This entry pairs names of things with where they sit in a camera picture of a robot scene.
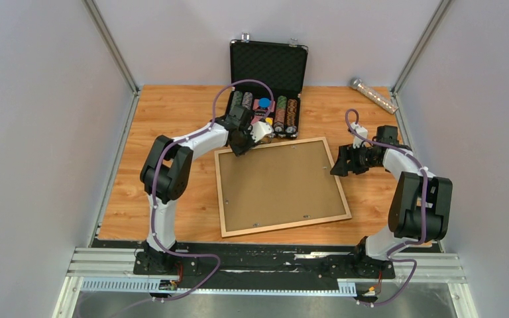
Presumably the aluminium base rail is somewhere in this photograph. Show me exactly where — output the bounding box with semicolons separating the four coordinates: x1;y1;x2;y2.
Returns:
54;241;478;317

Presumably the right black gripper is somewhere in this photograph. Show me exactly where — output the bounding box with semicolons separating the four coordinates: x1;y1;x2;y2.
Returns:
330;142;379;176

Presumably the silver glitter tube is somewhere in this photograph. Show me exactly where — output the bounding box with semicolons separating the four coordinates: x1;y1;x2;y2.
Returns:
349;78;398;115

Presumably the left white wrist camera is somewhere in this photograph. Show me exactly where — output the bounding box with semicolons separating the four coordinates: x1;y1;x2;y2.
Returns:
251;121;274;143

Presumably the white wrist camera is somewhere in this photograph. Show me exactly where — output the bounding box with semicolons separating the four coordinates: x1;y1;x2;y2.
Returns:
350;123;368;148
251;121;274;143

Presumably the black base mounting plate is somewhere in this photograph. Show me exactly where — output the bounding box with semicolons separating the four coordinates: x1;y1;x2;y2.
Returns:
92;239;395;291

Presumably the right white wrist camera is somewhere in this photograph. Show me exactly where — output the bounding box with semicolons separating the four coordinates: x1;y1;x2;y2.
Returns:
350;123;368;148

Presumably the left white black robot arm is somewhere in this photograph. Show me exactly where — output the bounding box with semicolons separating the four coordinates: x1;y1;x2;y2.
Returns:
140;106;260;274

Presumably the black poker chip case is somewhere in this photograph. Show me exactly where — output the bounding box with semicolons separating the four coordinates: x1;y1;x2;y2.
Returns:
225;34;309;140

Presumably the blue round chip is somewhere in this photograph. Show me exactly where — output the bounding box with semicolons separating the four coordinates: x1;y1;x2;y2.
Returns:
258;98;272;109

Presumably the light wooden picture frame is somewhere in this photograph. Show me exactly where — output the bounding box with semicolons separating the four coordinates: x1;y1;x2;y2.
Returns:
213;136;353;239

